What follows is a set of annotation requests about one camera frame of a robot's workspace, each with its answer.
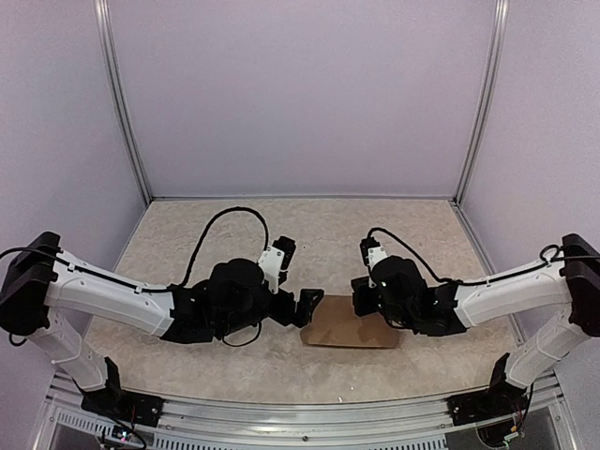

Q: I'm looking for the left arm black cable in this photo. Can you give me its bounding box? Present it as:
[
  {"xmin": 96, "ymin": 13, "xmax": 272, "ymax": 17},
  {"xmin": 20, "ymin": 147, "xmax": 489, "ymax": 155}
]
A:
[{"xmin": 180, "ymin": 207, "xmax": 272, "ymax": 292}]

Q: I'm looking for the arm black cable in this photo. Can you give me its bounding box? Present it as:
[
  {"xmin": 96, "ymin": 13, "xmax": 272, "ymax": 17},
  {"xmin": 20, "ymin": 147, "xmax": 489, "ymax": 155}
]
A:
[
  {"xmin": 367, "ymin": 227, "xmax": 465, "ymax": 287},
  {"xmin": 180, "ymin": 207, "xmax": 272, "ymax": 292}
]

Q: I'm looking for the brown cardboard box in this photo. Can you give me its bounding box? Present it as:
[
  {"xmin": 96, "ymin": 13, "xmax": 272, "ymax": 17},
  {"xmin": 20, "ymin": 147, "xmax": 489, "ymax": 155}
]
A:
[{"xmin": 300, "ymin": 294, "xmax": 400, "ymax": 349}]

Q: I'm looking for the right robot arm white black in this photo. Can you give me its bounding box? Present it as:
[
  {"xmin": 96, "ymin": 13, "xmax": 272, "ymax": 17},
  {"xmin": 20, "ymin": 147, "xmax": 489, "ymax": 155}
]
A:
[{"xmin": 351, "ymin": 233, "xmax": 599, "ymax": 416}]

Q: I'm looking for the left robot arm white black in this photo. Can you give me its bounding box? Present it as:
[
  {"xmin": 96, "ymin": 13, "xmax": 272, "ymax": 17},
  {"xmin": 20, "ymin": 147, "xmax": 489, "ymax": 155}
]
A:
[{"xmin": 1, "ymin": 232, "xmax": 324, "ymax": 417}]

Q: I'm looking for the front aluminium frame rail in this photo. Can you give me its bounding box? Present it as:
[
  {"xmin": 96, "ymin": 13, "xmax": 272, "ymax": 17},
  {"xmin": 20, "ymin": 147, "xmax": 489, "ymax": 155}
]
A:
[{"xmin": 28, "ymin": 372, "xmax": 583, "ymax": 449}]

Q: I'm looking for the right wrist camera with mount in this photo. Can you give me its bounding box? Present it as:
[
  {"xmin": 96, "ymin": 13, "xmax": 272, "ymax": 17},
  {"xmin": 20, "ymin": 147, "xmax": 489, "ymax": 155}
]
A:
[{"xmin": 360, "ymin": 236, "xmax": 388, "ymax": 288}]

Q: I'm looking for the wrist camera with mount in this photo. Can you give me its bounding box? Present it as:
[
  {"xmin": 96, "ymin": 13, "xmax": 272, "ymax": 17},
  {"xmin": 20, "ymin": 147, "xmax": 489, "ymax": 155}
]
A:
[
  {"xmin": 258, "ymin": 235, "xmax": 296, "ymax": 294},
  {"xmin": 360, "ymin": 236, "xmax": 388, "ymax": 288}
]

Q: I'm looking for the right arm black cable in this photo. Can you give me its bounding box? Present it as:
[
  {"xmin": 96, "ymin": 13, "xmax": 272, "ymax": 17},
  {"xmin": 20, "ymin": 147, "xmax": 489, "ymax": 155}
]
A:
[{"xmin": 367, "ymin": 227, "xmax": 465, "ymax": 287}]

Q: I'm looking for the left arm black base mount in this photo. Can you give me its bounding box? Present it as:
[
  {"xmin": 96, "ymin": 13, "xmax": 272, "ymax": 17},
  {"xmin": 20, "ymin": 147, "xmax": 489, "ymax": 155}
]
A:
[{"xmin": 82, "ymin": 389, "xmax": 165, "ymax": 428}]

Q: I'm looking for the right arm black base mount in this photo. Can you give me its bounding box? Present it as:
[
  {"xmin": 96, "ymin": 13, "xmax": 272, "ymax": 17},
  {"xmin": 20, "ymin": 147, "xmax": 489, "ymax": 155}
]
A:
[{"xmin": 446, "ymin": 389, "xmax": 529, "ymax": 427}]

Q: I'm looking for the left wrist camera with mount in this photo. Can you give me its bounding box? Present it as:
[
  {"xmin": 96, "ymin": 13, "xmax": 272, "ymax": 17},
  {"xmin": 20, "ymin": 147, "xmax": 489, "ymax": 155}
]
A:
[{"xmin": 258, "ymin": 235, "xmax": 296, "ymax": 294}]

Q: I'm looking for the left aluminium corner post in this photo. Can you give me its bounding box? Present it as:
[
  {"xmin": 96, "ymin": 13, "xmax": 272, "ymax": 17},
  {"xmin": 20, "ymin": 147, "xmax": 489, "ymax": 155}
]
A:
[{"xmin": 94, "ymin": 0, "xmax": 154, "ymax": 207}]

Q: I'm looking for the right aluminium corner post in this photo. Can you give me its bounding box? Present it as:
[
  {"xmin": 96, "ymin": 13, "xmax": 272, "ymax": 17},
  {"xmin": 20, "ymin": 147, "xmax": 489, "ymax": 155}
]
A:
[{"xmin": 453, "ymin": 0, "xmax": 510, "ymax": 209}]

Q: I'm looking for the aluminium corner post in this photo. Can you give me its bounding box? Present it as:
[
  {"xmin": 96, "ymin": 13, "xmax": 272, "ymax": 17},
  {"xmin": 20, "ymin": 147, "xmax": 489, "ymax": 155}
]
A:
[
  {"xmin": 94, "ymin": 0, "xmax": 154, "ymax": 207},
  {"xmin": 453, "ymin": 0, "xmax": 510, "ymax": 209}
]

